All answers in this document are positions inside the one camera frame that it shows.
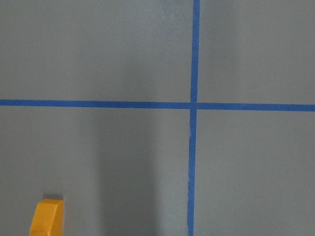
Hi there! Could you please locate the orange trapezoid block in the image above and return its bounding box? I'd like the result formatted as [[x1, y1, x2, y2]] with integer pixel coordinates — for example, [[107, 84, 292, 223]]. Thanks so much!
[[30, 199, 63, 236]]

